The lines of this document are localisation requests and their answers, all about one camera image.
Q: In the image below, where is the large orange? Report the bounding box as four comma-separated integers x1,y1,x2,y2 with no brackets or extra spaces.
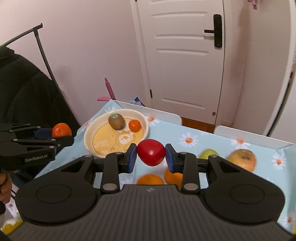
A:
164,167,183,189
137,174,164,185

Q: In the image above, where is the green apple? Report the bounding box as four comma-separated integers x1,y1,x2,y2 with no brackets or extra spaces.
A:
199,149,219,160

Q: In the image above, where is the red tomato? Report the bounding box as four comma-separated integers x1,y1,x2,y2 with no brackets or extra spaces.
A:
137,139,166,166

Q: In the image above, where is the small orange mandarin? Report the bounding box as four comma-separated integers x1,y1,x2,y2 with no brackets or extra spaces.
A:
128,120,142,133

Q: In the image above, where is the yellow red apple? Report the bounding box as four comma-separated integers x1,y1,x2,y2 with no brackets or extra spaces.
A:
226,149,257,172

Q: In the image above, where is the left hand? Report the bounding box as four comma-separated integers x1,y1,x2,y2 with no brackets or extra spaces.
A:
0,172,12,204

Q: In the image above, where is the white yellow cartoon plate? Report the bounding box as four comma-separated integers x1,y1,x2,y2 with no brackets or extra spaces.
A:
84,109,149,158

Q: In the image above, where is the black garment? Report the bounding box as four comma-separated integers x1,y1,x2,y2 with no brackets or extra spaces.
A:
0,47,80,136

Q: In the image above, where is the brown kiwi with sticker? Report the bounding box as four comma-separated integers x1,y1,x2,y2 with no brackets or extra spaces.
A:
108,113,125,130

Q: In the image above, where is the blue plastic bag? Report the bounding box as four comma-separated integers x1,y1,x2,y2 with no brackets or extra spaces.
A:
130,97,145,107

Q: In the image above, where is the blue daisy tablecloth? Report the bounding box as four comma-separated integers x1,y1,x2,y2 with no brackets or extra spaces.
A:
37,100,295,232

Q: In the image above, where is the black clothes rack pole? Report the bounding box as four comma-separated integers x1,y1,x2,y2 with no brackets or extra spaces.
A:
0,22,70,110

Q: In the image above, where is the white panel door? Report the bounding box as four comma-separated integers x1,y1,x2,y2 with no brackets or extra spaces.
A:
130,1,232,126

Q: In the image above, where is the white wardrobe sliding door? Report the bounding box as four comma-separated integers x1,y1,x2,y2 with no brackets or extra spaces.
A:
264,1,295,143

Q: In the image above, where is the pink dustpan handle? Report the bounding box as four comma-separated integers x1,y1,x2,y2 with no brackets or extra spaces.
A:
97,96,111,101

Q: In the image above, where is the black door lock handle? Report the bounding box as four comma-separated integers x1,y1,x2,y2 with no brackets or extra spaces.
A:
204,14,223,48

